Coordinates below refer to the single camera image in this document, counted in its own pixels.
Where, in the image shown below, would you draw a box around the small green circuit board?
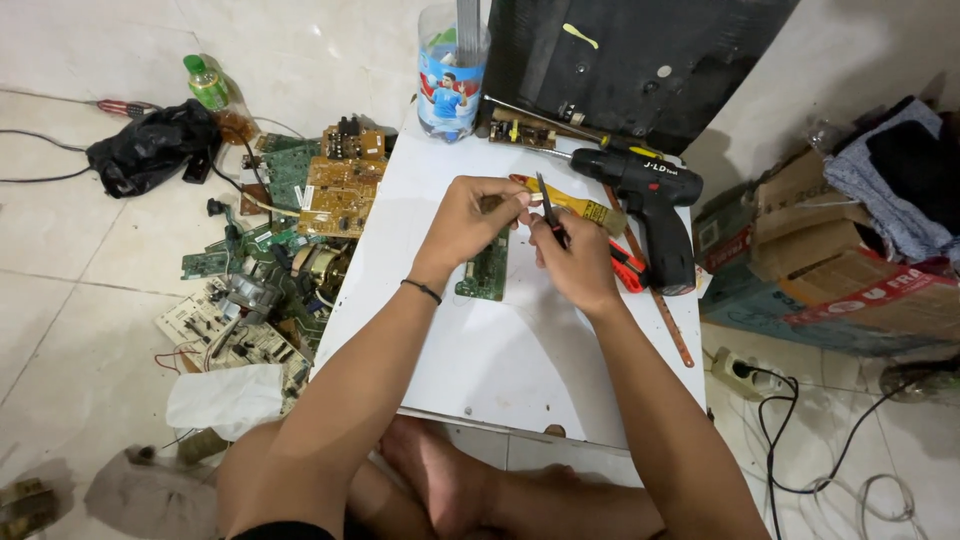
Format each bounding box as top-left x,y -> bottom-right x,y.
453,225 -> 512,303

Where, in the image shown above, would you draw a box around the person's left hand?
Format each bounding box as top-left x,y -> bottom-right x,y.
408,175 -> 535,292

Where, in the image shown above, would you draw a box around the person's legs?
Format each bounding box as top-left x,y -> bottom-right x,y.
341,414 -> 670,540

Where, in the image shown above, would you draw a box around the clear plastic bottle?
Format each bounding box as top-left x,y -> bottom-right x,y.
878,355 -> 960,407

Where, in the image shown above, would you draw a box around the yellow handled paintbrush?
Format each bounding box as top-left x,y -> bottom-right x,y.
509,173 -> 629,238

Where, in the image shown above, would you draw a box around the small brown circuit board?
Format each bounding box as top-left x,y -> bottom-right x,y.
488,117 -> 558,152

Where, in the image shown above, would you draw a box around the orange utility knife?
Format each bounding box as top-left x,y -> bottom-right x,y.
607,237 -> 651,294

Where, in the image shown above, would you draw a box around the white power strip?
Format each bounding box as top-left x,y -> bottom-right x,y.
709,345 -> 786,403

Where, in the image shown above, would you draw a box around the grey ribbon cable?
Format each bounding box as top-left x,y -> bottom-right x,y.
455,0 -> 482,69

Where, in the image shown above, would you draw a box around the red striped handle screwdriver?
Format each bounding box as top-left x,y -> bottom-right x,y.
94,98 -> 150,120

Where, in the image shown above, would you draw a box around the clear plastic jar blue label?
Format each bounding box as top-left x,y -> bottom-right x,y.
415,0 -> 493,144

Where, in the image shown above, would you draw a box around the heap of circuit boards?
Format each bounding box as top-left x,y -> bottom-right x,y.
153,114 -> 399,415

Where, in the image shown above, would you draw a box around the thin black floor cable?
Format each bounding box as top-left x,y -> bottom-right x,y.
0,128 -> 93,186

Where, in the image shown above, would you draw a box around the yellow black handled screwdriver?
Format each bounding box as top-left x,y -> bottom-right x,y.
481,93 -> 666,161

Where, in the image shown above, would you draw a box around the rusty hacksaw blade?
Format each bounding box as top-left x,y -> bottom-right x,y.
603,183 -> 696,369

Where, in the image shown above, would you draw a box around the person's right hand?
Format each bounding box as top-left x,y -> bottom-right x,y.
521,207 -> 625,321

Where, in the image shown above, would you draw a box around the black wristband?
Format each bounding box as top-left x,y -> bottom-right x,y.
399,278 -> 444,307

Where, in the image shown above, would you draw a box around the black plastic bag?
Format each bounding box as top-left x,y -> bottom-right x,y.
85,99 -> 224,201

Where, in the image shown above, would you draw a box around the white plastic bag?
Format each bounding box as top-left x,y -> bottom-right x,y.
164,363 -> 287,443

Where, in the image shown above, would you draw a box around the heap of cardboard boxes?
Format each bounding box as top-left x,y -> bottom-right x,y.
691,144 -> 960,359

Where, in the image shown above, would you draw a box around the black power cable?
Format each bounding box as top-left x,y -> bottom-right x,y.
738,362 -> 927,540

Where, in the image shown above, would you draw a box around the black tweezers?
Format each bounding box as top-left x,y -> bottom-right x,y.
534,171 -> 572,251

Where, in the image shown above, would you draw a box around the black plastic appliance casing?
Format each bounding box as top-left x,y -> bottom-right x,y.
478,0 -> 801,157

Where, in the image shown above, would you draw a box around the green plastic bottle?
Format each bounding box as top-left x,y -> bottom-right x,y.
183,53 -> 231,113

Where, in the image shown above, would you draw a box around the black cordless drill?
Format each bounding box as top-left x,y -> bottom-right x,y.
525,145 -> 705,298

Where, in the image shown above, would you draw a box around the white cable tangle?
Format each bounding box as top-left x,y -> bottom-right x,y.
738,390 -> 931,540

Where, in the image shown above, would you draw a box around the heap of clothes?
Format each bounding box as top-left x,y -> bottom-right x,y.
822,95 -> 960,265

